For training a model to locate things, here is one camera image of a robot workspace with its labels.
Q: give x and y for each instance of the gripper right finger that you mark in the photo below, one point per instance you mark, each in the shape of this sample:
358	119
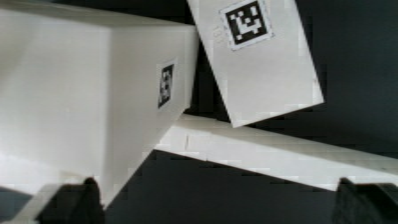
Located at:
367	203

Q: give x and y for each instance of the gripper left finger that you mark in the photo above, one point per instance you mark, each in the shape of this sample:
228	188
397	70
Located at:
66	204

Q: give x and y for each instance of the white cabinet top block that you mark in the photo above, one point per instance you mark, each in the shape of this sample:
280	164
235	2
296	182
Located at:
257	47

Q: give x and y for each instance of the white front rail bar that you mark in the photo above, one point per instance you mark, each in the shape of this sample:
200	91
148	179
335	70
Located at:
273	154

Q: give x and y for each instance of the white cabinet body box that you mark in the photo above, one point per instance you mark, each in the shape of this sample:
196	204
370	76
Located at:
97	77

